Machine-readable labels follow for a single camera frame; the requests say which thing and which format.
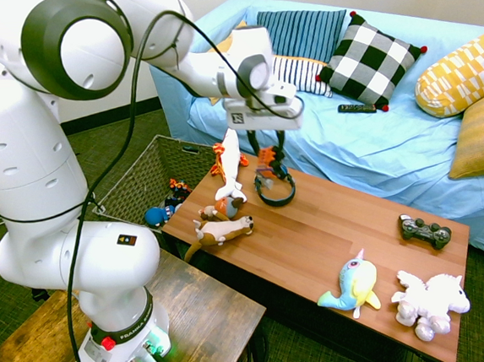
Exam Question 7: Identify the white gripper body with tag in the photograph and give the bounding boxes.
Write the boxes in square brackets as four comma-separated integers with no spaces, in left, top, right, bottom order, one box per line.
[222,93,307,138]

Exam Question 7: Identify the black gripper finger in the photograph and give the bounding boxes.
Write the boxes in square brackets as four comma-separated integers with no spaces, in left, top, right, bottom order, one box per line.
[246,127,264,159]
[274,129,290,165]

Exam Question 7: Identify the orange toy car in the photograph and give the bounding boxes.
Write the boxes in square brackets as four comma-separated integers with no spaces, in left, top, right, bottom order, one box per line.
[252,144,289,186]

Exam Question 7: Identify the orange toy monster truck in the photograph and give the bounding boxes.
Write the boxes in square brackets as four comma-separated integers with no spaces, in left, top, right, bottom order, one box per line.
[167,176,194,197]

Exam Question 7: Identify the dark blue toy car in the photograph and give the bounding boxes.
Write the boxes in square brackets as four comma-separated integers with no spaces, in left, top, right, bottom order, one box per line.
[163,192,188,211]

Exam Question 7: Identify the woven grey storage basket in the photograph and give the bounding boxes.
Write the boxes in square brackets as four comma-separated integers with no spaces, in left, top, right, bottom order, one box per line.
[85,130,227,246]

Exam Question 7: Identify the orange flame whale plush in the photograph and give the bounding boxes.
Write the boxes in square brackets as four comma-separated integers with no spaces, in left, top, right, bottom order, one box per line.
[206,127,254,207]

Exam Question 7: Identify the black blue headphones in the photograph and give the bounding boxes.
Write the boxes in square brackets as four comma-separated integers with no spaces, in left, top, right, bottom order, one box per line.
[252,163,298,210]

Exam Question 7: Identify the white navy striped pillow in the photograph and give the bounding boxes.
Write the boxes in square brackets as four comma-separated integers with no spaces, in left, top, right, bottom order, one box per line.
[271,50,334,104]

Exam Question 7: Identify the small mustard cushion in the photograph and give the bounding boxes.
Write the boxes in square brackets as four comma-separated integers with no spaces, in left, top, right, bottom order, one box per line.
[204,19,252,55]

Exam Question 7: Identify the black remote control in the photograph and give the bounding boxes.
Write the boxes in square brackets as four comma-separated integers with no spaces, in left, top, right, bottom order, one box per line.
[337,100,378,117]

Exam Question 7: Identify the light blue covered sofa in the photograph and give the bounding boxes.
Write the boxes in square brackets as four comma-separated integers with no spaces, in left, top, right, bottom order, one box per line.
[144,0,484,290]

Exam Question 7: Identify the blue striped pillow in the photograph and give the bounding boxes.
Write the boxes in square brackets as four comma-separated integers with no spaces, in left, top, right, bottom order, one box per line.
[255,3,351,68]

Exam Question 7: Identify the brown white ferret plush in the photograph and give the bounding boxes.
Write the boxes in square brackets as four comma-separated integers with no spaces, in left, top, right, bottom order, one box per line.
[180,213,258,264]

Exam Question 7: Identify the wooden coffee table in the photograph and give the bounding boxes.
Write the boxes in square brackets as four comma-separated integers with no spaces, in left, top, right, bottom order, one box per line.
[155,134,482,362]

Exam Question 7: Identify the black white checkered pillow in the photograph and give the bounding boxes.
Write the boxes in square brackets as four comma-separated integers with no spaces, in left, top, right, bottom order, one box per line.
[310,3,434,118]

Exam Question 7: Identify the blue star hero plush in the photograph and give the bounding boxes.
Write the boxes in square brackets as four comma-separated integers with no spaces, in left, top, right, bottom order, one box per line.
[144,203,179,230]

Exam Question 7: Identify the blue yellow narwhal plush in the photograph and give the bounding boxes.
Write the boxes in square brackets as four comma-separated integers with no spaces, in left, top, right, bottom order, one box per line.
[313,247,383,323]

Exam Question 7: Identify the black game controller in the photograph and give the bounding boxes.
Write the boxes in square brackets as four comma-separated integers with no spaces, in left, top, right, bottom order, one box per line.
[399,209,454,254]

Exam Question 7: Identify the rustic wooden robot table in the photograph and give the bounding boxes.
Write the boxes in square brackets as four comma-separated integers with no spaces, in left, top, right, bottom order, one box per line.
[0,240,271,362]

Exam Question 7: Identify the yellow patterned bolster pillow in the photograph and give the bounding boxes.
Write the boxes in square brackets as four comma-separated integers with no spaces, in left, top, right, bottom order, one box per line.
[409,26,484,122]

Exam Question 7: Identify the white unicorn plush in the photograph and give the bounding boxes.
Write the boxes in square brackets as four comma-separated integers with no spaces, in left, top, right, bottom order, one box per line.
[389,265,475,344]

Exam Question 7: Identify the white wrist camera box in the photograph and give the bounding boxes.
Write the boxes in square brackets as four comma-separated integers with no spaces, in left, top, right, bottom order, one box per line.
[263,79,300,109]

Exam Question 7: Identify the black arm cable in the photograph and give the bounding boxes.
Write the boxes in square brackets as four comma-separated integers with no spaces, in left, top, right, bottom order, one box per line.
[40,0,328,362]

